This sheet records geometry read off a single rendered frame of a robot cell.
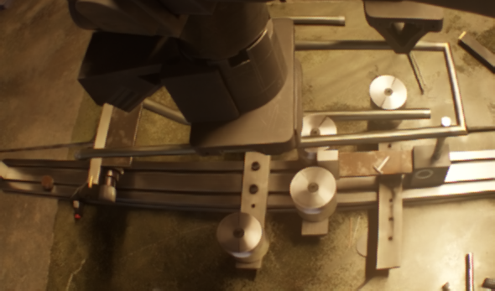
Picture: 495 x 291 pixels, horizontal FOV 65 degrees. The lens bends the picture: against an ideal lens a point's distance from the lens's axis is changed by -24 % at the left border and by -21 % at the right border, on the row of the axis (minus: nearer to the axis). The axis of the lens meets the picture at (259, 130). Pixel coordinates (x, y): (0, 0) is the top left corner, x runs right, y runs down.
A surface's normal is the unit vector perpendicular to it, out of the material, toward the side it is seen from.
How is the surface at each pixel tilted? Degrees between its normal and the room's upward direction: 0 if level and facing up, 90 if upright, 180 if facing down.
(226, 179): 0
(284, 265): 0
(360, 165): 0
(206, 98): 90
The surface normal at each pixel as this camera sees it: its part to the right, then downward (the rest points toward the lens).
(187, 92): -0.05, 0.87
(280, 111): -0.22, -0.49
